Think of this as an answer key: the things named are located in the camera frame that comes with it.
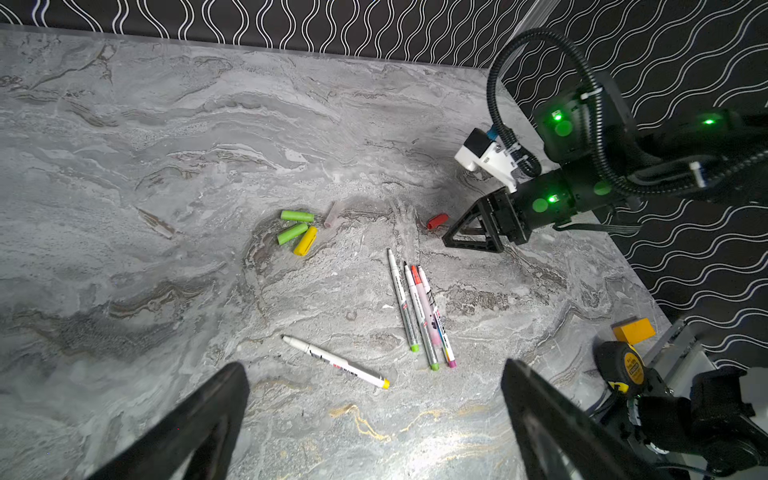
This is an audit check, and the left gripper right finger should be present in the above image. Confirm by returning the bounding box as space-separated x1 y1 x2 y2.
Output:
501 359 666 479

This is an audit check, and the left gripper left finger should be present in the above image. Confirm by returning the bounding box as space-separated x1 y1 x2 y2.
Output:
91 362 250 479

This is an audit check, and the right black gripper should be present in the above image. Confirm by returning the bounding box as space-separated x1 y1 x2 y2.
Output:
442 170 594 253

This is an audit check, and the red pen cap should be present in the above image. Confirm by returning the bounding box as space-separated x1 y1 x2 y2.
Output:
426 213 450 231

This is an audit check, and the pink pen red tip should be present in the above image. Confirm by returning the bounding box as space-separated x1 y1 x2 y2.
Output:
410 265 446 354

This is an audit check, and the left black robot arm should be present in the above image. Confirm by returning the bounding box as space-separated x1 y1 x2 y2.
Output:
92 359 767 479

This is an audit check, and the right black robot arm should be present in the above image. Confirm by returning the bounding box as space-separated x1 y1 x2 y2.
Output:
442 28 767 253

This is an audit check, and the white pen magenta end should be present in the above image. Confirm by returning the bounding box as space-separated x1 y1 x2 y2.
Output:
418 266 457 368

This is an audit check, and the white pen yellow end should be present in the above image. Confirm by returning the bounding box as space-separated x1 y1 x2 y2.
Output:
281 335 390 390

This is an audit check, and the white pen light green end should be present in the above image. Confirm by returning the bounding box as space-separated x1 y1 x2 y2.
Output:
387 248 420 352

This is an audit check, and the clear pink pen cap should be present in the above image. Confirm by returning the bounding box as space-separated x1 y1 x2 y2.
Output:
323 201 343 229

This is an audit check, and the green pen cap upper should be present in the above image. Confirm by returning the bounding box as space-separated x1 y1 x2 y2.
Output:
280 210 315 223

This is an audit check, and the green pen cap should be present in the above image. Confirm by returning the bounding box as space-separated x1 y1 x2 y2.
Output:
277 222 309 245
280 210 315 223

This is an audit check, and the green pen cap lower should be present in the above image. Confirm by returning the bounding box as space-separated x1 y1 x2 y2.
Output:
277 222 309 245

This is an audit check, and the yellow black tape measure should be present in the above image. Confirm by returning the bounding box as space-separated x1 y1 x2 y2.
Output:
594 341 646 397

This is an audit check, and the yellow block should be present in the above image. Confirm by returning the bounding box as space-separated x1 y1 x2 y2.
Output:
611 318 656 346

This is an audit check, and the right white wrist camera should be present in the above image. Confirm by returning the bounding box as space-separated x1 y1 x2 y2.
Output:
454 128 520 194

